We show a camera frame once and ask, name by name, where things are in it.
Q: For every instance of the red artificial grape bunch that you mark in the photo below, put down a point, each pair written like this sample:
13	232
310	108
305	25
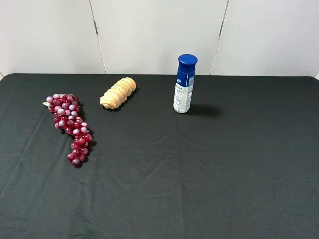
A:
66	109

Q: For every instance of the beige ridged bread roll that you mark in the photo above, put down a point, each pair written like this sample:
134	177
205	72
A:
118	93

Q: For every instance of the blue and white bottle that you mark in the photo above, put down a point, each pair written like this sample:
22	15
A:
184	82

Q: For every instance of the black tablecloth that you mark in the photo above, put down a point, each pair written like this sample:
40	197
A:
242	163

